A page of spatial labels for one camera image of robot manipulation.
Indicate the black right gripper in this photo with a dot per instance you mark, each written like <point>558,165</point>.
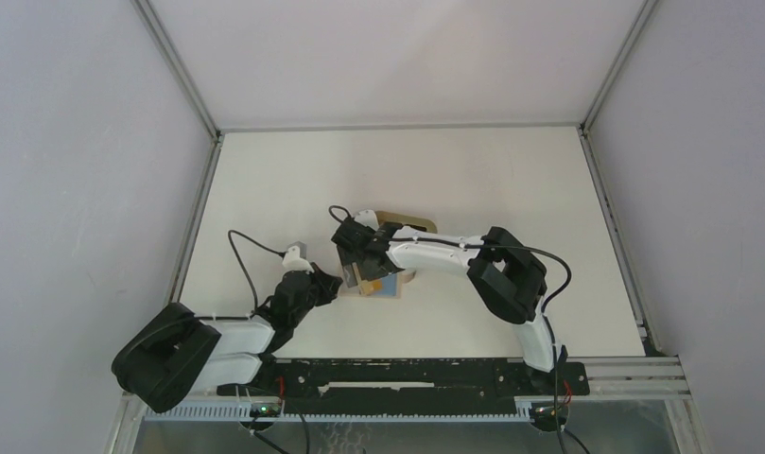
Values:
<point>365,273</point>

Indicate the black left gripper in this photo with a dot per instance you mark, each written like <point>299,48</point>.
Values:
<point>328,286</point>

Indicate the tan wooden tray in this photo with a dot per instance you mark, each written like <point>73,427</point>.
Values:
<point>420,224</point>

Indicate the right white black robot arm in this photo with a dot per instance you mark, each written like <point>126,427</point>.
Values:
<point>515,282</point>

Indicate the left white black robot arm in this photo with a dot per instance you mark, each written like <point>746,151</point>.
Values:
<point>179,352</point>

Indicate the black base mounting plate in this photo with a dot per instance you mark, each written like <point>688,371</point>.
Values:
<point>410,385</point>

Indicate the left green controller board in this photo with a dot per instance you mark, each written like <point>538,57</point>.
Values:
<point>265,411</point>

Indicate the green controller board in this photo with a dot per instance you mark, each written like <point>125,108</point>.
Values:
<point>548,411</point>
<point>265,411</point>

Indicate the right green controller board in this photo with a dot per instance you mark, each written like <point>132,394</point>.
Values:
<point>548,411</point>

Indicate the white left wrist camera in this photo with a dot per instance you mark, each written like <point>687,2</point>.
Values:
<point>294,258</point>

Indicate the white cable duct strip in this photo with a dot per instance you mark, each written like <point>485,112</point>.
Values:
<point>225,411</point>

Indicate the back aluminium frame rail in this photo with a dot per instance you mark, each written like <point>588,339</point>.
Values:
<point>404,127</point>

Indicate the aluminium frame rail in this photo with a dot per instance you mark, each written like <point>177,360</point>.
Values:
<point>404,127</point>
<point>610,379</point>

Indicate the left aluminium frame post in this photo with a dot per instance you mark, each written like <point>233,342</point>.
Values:
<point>159,34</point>

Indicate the aluminium frame post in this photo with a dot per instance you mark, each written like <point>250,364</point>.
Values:
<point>159,34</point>
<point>624,52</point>

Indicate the aluminium frame front rail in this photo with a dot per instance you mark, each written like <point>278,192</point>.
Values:
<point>610,379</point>

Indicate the right aluminium frame post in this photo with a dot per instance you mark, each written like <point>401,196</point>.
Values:
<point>624,52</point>

